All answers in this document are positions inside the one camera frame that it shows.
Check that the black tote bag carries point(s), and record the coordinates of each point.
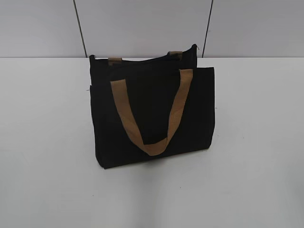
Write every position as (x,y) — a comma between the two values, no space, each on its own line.
(150,109)

